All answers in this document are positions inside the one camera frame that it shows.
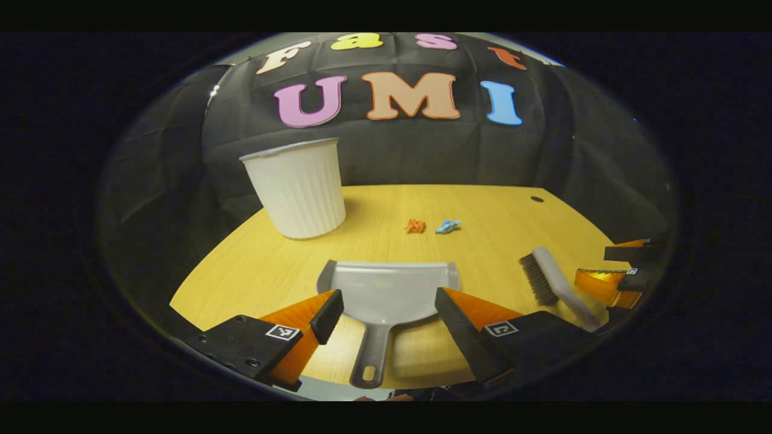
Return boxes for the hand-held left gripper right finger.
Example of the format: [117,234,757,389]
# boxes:
[434,288,604,384]

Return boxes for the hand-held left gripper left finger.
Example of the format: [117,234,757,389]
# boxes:
[181,289,344,392]

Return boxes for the grey plastic dustpan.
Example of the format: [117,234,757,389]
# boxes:
[317,260,461,389]

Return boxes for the small grey broom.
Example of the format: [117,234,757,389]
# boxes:
[520,247,603,332]

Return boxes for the white ribbed garbage bin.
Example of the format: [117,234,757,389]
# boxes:
[239,137,347,240]

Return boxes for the wooden desktop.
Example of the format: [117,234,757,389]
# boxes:
[169,184,640,400]

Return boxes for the black backdrop cloth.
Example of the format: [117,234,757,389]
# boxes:
[100,33,671,317]

